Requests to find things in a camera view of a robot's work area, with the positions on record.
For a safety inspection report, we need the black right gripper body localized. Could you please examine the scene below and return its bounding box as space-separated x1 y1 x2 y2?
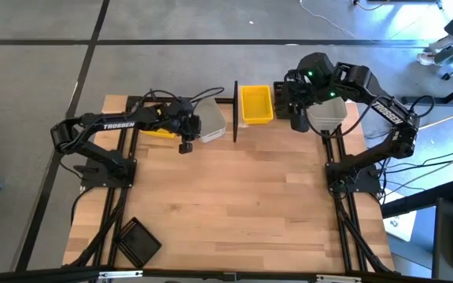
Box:
284 68 310 109

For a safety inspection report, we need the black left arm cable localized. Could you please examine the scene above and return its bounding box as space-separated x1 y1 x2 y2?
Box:
131 86 226 119

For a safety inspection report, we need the black floor cable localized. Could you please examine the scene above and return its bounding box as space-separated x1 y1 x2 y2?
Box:
375 151 453 186

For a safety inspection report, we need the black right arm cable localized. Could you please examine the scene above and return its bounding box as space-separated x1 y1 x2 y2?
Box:
304 94 436 138

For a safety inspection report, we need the person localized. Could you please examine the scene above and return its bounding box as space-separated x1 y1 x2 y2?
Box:
417 0 453 67

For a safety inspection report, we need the white floor cable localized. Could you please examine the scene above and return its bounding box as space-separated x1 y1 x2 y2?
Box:
299 0 359 39

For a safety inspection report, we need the grey floor cable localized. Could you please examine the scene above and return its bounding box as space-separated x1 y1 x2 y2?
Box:
383 145 453 197

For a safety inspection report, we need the black desk beam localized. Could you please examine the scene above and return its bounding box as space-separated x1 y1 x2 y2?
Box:
381 181 453 219

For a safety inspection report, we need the black aluminium rig frame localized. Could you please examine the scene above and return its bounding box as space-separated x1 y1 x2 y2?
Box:
67 88 400 276

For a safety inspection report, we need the black desk foot bar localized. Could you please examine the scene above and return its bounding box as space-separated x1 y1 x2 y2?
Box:
401 76 453 106

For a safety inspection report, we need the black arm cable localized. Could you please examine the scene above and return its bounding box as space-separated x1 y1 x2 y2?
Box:
304 94 436 138
131 86 226 119

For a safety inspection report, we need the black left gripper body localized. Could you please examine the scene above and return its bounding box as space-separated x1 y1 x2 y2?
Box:
170 101 202 142

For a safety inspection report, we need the yellow power cable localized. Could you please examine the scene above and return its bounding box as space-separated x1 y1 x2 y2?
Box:
418 114 453 130

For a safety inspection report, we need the black crossbar with silver brackets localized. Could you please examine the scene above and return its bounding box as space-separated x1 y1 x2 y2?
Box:
0 266 453 283

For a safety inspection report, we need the wooden shelf with black legs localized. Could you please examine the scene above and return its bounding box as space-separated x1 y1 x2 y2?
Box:
232 80 344 143

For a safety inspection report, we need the white printed sheet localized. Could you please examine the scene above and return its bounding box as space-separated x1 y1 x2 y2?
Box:
382 210 418 243

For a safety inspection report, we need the grey plastic storage bin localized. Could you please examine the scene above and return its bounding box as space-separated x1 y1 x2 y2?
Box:
193 97 227 144
307 96 348 123
308 116 345 134

